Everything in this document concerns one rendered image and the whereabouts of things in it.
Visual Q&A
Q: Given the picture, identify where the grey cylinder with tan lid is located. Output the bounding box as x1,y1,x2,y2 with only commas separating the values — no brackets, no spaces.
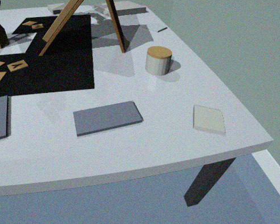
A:
145,46,172,76

